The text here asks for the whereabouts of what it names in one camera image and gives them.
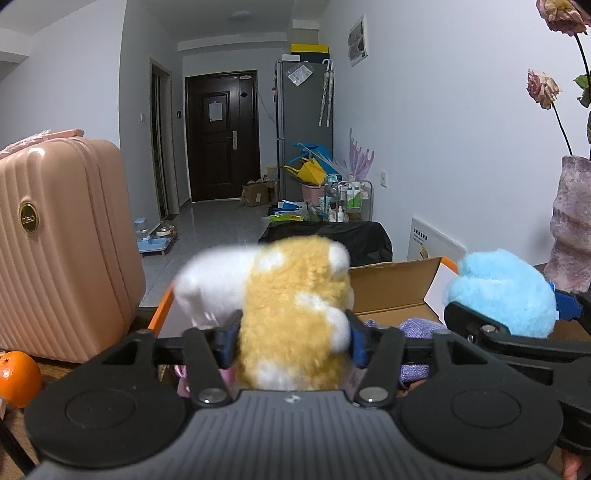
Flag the purple feather decoration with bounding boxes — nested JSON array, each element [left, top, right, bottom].
[[347, 128, 376, 182]]

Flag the pink bucket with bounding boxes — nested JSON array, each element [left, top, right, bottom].
[[300, 181, 326, 206]]

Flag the pink satin scrunchie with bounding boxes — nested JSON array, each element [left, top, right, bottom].
[[174, 364, 192, 398]]

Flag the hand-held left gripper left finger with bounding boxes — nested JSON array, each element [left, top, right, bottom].
[[99, 309, 244, 409]]

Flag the dark brown entrance door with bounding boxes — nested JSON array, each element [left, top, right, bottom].
[[185, 71, 262, 203]]

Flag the side room door frame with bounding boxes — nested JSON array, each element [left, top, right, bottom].
[[150, 58, 180, 221]]

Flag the orange fruit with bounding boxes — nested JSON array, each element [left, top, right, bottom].
[[0, 351, 43, 409]]

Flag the blue folded rack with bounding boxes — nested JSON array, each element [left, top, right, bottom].
[[292, 142, 333, 162]]

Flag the hanging white umbrellas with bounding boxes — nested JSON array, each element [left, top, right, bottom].
[[318, 58, 334, 128]]

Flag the grey refrigerator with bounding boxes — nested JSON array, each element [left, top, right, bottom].
[[276, 59, 334, 206]]

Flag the red cardboard box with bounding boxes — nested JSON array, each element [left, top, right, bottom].
[[148, 256, 591, 398]]

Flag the pink textured vase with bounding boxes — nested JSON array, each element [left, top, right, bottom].
[[545, 155, 591, 294]]

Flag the brown cardboard box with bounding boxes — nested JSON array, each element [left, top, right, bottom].
[[242, 181, 277, 208]]

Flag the pile of books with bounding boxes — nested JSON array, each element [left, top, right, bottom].
[[268, 200, 310, 222]]

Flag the black cloth bag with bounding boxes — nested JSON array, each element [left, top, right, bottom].
[[257, 220, 393, 267]]

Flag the purple knitted cloth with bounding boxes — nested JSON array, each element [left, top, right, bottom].
[[362, 318, 448, 384]]

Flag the bunch of dried roses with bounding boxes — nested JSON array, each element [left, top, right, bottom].
[[526, 0, 591, 158]]

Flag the blue pet feeder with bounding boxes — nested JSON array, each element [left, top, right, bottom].
[[134, 217, 178, 254]]

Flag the light blue plush toy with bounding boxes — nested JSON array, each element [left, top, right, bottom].
[[443, 248, 559, 337]]

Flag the white flat carton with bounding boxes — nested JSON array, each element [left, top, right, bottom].
[[407, 217, 467, 261]]

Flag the pink ribbed suitcase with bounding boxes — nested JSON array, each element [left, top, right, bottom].
[[0, 129, 147, 363]]

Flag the yellow and white plush toy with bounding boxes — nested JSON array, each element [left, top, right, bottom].
[[174, 235, 356, 392]]

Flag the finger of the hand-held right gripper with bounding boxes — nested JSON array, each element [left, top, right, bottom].
[[551, 290, 591, 320], [444, 301, 591, 386]]

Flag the white wall panel box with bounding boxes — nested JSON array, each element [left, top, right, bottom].
[[347, 14, 369, 68]]

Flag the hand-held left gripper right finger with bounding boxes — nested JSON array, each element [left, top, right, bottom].
[[344, 308, 490, 409]]

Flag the metal cart with bottles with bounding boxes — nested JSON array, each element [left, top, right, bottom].
[[323, 180, 374, 223]]

